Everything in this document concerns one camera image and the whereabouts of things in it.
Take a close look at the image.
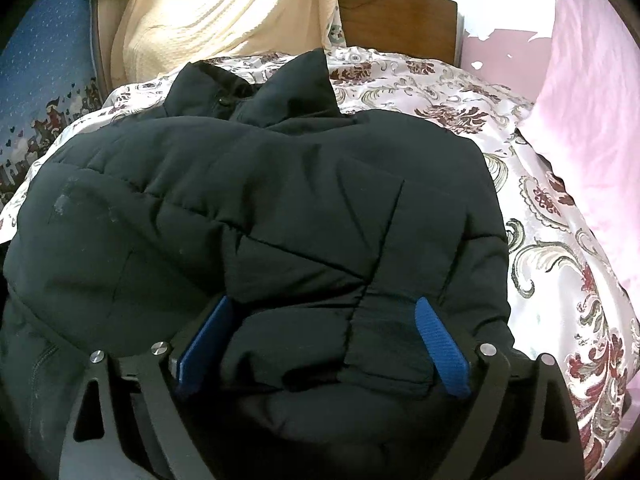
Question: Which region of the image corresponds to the yellow hanging sheet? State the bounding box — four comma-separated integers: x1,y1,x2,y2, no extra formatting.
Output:
110,0,338,86

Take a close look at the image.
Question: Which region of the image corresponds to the floral satin bed cover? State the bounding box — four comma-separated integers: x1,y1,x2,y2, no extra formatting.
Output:
1,48,639,479

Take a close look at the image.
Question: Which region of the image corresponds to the blue fabric wardrobe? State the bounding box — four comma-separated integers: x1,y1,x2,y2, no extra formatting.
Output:
1,0,103,205

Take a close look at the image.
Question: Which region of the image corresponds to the brown wooden headboard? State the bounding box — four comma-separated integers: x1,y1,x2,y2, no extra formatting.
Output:
338,0,459,65

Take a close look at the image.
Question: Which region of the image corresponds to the black padded jacket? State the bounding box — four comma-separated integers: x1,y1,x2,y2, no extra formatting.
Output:
1,50,514,479

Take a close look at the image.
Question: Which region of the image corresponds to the pink curtain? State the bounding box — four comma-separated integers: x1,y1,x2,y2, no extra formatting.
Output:
521,0,639,304

